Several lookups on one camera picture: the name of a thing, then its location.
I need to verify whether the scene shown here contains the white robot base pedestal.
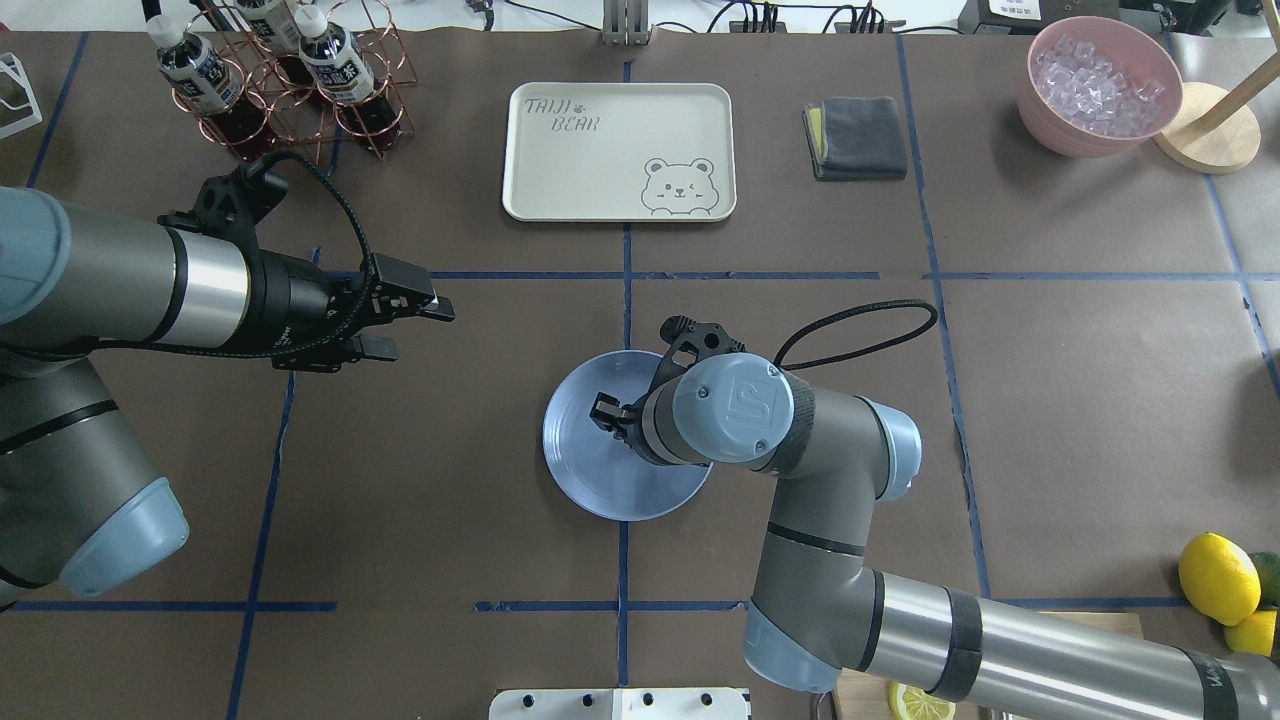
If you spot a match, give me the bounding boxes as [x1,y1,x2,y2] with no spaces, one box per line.
[488,687,753,719]

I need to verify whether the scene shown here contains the lemon half slice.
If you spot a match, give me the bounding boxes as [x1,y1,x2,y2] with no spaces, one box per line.
[887,682,956,720]

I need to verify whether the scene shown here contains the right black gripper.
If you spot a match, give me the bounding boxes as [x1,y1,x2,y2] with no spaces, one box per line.
[589,395,660,462]

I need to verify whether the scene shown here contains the blue round plate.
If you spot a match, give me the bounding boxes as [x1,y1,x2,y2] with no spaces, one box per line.
[541,350,710,521]

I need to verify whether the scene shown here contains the dark drink bottle one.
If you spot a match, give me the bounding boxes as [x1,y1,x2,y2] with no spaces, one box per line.
[145,14,276,161]

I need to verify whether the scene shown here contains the dark drink bottle two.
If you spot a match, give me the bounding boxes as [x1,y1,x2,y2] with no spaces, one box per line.
[232,1,325,108]

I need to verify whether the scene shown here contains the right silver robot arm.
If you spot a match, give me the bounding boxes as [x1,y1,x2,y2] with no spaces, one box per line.
[589,354,1277,719]

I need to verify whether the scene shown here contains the grey folded cloth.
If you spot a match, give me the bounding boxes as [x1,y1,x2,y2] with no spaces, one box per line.
[803,96,908,181]

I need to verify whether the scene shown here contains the yellow lemon back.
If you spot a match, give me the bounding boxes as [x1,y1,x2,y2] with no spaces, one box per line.
[1222,609,1279,657]

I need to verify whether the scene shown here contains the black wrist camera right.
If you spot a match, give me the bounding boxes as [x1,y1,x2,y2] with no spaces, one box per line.
[649,315,746,391]

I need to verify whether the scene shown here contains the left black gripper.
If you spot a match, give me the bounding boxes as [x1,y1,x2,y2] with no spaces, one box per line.
[244,251,456,373]

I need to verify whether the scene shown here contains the cream bear tray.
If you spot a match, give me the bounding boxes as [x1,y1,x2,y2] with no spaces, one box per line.
[502,82,737,223]

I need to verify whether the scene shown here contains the yellow lemon front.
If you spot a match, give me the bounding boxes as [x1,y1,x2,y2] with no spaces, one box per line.
[1178,532,1261,626]

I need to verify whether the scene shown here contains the dark drink bottle three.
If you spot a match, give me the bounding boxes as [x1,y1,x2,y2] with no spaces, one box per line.
[293,4,402,154]

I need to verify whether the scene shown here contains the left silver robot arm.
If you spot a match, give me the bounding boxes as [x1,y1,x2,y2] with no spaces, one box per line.
[3,176,454,609]

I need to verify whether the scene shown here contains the white wire cup rack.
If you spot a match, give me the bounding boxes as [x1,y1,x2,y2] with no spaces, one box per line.
[1,53,44,140]

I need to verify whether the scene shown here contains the wooden round stand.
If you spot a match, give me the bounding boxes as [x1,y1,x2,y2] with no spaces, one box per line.
[1155,53,1279,174]

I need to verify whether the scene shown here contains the copper wire bottle rack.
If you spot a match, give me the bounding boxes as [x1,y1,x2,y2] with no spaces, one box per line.
[146,1,416,161]

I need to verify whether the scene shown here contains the yellow lemon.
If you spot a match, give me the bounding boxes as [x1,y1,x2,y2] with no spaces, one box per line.
[1222,609,1279,657]
[1178,532,1261,626]

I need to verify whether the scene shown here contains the wooden cutting board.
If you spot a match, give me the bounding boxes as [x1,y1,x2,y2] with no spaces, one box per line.
[818,611,1146,719]

